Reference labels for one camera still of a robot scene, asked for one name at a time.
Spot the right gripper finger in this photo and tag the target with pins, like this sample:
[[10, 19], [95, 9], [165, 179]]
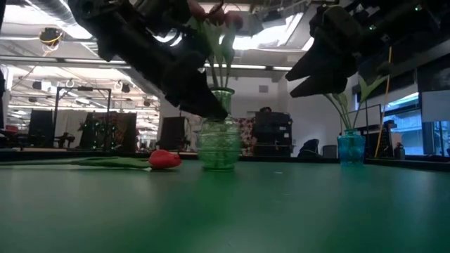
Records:
[[323, 61], [323, 86]]

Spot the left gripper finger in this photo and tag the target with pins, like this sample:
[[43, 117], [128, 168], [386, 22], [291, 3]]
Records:
[[197, 110], [191, 77]]

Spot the green glass vase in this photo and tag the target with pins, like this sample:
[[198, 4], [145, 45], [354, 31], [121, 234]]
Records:
[[219, 147]]

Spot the bright red artificial tulip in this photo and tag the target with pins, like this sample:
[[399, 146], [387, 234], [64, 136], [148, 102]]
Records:
[[163, 159]]

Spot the teal blue glass vase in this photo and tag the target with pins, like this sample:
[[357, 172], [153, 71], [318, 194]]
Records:
[[351, 147]]

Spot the white blue patterned panel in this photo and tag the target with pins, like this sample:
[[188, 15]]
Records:
[[191, 133]]

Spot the black panel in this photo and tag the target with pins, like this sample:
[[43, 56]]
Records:
[[172, 133]]

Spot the red floral cloth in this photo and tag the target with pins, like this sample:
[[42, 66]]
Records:
[[247, 137]]

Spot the dark office chair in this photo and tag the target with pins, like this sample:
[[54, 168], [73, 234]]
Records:
[[309, 147]]

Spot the ceiling light strip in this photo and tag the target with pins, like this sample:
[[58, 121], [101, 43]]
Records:
[[260, 66]]

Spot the grey bin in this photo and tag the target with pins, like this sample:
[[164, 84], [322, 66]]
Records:
[[329, 152]]

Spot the black cabinet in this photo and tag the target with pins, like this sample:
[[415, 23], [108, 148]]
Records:
[[276, 133]]

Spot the dark red rack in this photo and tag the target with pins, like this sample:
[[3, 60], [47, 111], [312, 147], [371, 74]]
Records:
[[123, 130]]

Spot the grey ceiling ventilation box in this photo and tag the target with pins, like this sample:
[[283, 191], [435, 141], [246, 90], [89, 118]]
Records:
[[253, 24]]

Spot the black pegboard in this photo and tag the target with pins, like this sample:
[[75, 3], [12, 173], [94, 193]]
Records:
[[381, 140]]

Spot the small dark bottle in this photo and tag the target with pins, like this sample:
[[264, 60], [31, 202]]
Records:
[[399, 151]]

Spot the green table mat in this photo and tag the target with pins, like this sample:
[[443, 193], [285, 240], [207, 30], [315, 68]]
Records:
[[281, 218]]

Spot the black monitor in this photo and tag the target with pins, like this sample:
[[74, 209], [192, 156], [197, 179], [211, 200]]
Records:
[[40, 126]]

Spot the tall black frame stand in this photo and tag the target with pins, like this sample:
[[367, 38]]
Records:
[[84, 89]]

